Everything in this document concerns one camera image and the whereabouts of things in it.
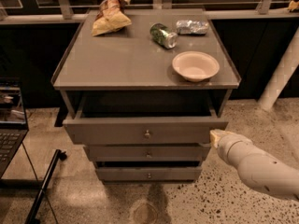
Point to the grey top drawer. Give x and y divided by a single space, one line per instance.
130 130

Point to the green soda can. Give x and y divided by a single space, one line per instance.
162 35

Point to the yellow brown chip bag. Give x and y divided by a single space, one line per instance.
111 17

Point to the bottom drawer knob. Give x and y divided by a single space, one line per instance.
149 175

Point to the white diagonal pipe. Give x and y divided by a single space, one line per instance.
286 67

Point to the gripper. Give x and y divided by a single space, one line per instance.
224 146

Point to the grey bottom drawer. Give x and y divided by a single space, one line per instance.
134 172

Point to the crumpled silver foil packet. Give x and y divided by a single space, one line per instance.
188 27

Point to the grey middle drawer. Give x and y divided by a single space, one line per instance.
160 152

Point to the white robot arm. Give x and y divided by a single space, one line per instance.
256 168

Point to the grey metal railing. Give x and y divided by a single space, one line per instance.
50 11

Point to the white paper bowl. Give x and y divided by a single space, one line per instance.
195 66

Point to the small yellow object on ledge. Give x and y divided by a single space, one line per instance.
293 5

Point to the round metal drawer knob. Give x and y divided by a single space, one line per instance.
147 134

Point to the black laptop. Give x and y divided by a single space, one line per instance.
13 120

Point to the grey drawer cabinet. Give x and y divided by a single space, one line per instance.
127 74

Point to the black floor stand bar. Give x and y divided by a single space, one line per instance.
57 156

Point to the grey drawer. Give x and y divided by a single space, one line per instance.
130 130
160 152
134 172

